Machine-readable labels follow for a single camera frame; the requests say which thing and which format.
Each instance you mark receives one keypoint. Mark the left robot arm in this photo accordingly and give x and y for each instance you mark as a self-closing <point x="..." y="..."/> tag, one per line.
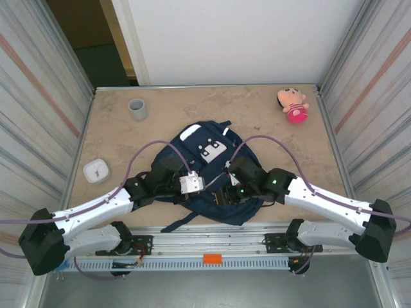
<point x="93" y="208"/>

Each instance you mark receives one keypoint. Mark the pink plush doll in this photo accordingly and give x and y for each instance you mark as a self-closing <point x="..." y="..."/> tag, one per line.
<point x="295" y="110"/>

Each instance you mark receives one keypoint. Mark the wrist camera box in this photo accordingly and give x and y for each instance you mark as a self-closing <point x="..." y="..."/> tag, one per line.
<point x="192" y="183"/>
<point x="234" y="180"/>

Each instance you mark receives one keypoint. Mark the orange block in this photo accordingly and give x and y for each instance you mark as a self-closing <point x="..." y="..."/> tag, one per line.
<point x="212" y="259"/>

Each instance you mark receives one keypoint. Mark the blue binder clip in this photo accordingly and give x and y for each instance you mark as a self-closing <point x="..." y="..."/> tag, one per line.
<point x="65" y="265"/>

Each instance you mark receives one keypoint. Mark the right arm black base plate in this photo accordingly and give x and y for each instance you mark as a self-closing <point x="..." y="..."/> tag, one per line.
<point x="273" y="244"/>

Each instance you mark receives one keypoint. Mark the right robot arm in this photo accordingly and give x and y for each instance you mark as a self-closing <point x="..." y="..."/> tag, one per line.
<point x="327" y="205"/>

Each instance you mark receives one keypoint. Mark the grey plastic cup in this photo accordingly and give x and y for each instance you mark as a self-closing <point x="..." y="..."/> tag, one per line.
<point x="138" y="109"/>

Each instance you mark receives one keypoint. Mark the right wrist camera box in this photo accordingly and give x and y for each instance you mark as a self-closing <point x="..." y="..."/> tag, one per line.
<point x="234" y="180"/>

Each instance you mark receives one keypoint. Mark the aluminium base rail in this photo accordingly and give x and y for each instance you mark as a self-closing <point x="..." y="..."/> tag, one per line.
<point x="208" y="239"/>

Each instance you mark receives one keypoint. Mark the white square container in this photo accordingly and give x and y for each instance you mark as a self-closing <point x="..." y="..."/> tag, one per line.
<point x="96" y="171"/>

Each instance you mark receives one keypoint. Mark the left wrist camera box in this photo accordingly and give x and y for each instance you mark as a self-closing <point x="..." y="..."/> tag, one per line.
<point x="192" y="183"/>

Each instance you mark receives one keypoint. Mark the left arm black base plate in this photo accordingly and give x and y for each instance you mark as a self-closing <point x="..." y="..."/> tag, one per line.
<point x="144" y="244"/>

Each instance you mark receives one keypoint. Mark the navy blue backpack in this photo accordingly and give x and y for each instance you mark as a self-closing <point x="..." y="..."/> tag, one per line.
<point x="212" y="211"/>

